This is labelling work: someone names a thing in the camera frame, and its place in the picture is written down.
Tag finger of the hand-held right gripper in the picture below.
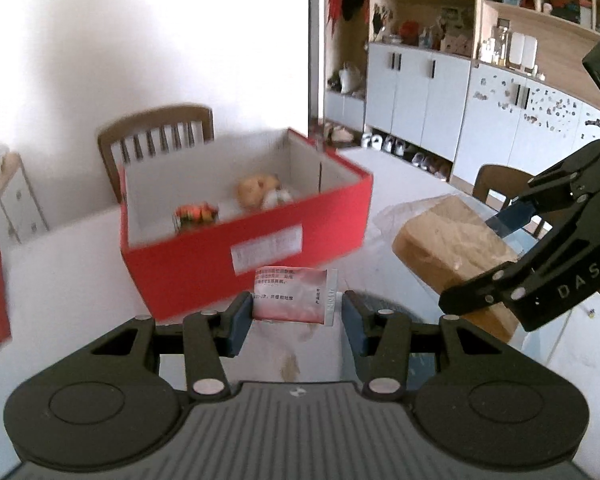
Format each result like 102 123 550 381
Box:
439 180 600 317
484 137 600 240

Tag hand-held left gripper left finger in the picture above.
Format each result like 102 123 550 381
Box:
87 291 255 401

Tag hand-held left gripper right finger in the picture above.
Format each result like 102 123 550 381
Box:
341 290 506 401

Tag pink sachet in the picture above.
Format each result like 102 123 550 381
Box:
252 266 340 326

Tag bagged sliced bread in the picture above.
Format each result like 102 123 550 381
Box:
375 195 526 343

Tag red cardboard box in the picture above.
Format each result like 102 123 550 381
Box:
119 127 373 322

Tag red yellow snack packet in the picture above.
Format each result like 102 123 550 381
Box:
172 203 220 233

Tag tan squishy animal toy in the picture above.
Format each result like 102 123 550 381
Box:
237 174 296 211

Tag wooden slat back chair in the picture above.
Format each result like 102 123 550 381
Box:
97 104 216 204
472 164 556 241

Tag row of shoes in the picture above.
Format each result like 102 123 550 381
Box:
325 122 453 181

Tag white wooden cabinet unit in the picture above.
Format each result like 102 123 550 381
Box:
322 0 600 196

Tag white bag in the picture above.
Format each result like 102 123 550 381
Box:
337 62 366 96

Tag wooden sideboard white drawers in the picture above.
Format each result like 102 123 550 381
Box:
0 152 51 246

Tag red hanging ornament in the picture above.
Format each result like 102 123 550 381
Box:
327 0 343 38

